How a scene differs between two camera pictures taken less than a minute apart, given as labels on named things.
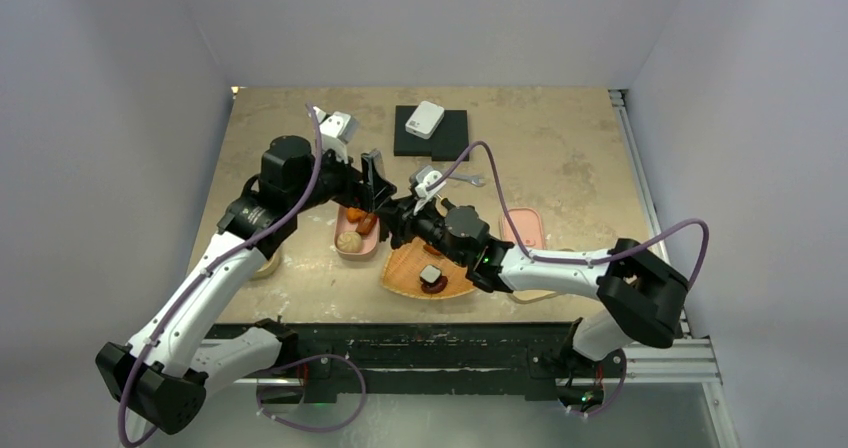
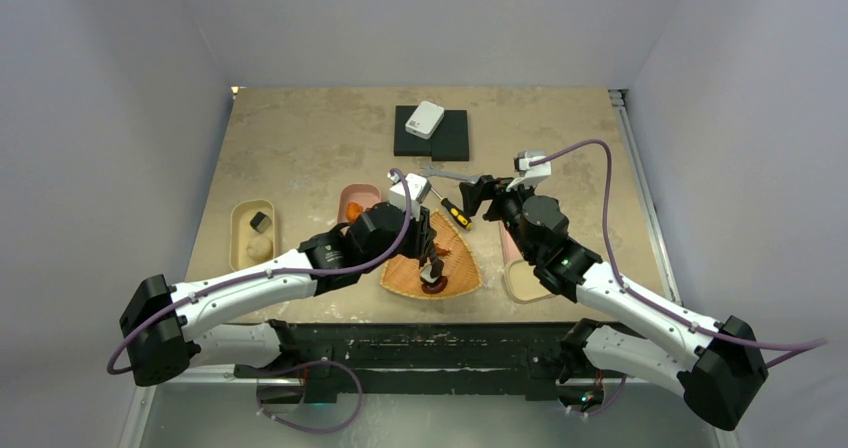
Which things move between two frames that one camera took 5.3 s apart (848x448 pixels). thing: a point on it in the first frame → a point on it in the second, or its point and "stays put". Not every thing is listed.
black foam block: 447,143 stays put
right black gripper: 401,219 → 489,189
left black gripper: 363,190 → 421,233
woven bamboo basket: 402,272 stays put
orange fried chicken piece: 355,214 stays put
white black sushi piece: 430,274 stays put
